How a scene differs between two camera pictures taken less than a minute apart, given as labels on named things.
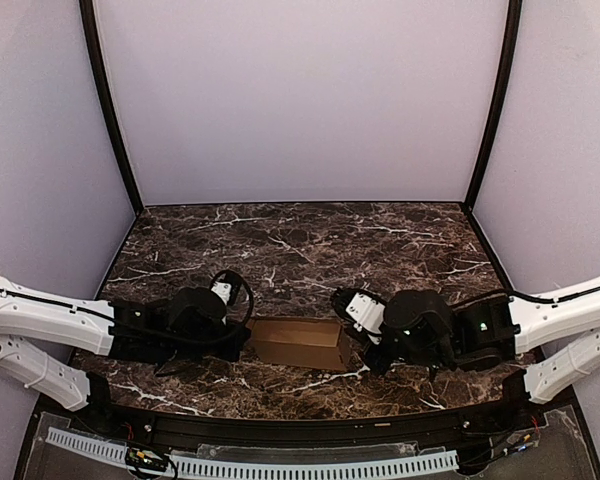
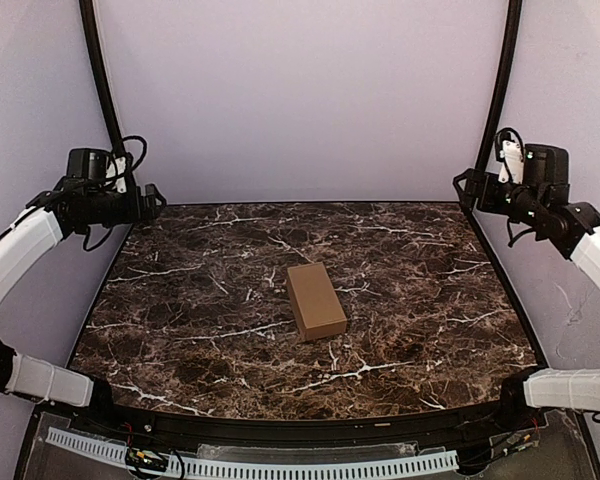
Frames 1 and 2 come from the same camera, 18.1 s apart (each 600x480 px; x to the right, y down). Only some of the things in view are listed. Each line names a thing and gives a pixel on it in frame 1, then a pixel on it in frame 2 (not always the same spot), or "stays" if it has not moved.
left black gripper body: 235,340 -> 147,201
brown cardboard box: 299,342 -> 316,302
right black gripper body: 368,355 -> 475,190
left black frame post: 89,19 stays
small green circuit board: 146,459 stays
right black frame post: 495,105 stays
